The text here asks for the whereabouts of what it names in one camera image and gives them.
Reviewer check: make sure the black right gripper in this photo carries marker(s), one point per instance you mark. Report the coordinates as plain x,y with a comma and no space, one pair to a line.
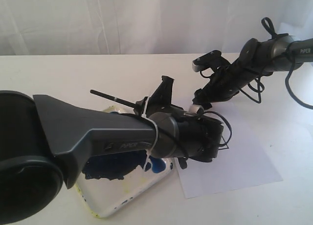
226,83

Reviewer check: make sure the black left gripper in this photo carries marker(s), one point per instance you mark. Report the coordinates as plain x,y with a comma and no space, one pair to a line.
182,135

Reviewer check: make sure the black paintbrush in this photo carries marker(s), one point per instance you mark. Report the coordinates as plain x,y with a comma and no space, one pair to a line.
114,99

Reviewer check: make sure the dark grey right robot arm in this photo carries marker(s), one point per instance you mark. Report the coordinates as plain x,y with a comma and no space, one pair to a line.
256,59

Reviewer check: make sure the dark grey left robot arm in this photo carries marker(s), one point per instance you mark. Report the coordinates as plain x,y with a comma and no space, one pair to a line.
45,143

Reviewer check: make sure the white paint tray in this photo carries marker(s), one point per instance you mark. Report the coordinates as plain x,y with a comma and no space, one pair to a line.
108,183

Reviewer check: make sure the white paper with square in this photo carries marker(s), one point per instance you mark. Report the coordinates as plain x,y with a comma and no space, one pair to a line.
243,163

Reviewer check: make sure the white backdrop curtain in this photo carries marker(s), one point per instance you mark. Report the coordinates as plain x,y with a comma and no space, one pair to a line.
62,27

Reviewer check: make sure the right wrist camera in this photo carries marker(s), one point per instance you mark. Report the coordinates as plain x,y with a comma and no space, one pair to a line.
213,60

